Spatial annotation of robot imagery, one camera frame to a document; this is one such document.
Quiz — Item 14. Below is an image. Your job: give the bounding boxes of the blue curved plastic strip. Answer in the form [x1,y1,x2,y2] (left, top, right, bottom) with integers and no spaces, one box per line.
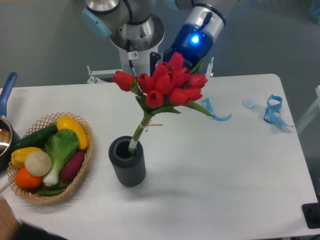
[200,97,232,122]

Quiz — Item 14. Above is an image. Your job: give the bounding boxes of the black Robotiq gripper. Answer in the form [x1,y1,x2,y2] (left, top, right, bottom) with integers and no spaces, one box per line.
[149,24,214,76]

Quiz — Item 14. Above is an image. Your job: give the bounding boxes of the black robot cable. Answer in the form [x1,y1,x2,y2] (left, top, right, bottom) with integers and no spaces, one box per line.
[126,39,139,82]

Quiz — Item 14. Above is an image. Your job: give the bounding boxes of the blue handled saucepan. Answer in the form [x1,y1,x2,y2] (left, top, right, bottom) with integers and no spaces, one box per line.
[0,72,20,171]

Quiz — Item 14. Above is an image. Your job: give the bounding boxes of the red tulip bouquet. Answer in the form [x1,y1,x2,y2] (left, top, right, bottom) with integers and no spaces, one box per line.
[112,52,213,154]

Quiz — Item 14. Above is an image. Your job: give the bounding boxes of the yellow squash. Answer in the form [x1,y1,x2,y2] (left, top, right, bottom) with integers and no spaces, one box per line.
[56,115,89,150]

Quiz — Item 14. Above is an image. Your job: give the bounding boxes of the black device at table edge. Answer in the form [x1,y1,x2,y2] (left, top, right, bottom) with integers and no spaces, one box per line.
[301,202,320,229]

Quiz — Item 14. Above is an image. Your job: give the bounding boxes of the pale blue bottle cap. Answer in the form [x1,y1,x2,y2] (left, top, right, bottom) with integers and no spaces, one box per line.
[242,99,256,110]

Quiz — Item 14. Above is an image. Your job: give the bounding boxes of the dark grey ribbed vase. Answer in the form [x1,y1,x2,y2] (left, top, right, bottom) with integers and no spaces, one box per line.
[108,136,146,187]

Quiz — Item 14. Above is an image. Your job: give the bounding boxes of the green bok choy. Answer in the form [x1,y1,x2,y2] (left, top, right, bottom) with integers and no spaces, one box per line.
[43,129,79,187]

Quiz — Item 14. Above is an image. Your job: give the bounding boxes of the blue ribbon tangle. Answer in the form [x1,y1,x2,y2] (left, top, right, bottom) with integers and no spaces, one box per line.
[263,94,294,129]

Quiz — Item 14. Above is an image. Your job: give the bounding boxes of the green cucumber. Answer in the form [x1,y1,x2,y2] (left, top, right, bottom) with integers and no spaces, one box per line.
[12,124,58,151]

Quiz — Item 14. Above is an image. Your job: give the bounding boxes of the purple sweet potato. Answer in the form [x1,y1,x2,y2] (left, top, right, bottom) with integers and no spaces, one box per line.
[60,150,85,182]

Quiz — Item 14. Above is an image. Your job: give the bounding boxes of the black sleeved forearm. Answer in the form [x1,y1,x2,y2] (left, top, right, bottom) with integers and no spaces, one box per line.
[12,222,67,240]

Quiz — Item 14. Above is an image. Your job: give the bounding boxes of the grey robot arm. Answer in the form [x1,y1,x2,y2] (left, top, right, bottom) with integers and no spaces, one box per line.
[82,0,238,76]

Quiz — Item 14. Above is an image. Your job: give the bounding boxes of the orange fruit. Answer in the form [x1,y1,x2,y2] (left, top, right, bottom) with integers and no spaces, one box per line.
[15,167,42,189]

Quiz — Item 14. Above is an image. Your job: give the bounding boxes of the green pea pods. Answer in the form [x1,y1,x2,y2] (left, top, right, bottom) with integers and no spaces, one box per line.
[36,184,68,197]

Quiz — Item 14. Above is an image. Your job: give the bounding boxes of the woven wicker basket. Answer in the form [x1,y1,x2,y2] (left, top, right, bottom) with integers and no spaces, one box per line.
[6,112,94,204]

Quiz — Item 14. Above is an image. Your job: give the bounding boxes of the person's hand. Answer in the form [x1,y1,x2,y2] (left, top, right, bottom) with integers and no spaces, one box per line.
[0,197,21,240]

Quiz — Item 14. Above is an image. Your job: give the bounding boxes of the white garlic bulb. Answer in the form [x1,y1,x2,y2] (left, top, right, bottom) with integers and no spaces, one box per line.
[24,151,52,177]

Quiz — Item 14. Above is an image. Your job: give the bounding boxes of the white frame at right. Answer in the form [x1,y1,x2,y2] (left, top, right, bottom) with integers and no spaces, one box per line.
[295,85,320,134]

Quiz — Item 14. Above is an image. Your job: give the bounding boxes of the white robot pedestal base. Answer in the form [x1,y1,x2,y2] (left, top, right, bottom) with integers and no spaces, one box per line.
[86,42,215,85]

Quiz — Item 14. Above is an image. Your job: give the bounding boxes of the yellow bell pepper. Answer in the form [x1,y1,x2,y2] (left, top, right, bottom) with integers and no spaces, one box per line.
[11,147,42,169]

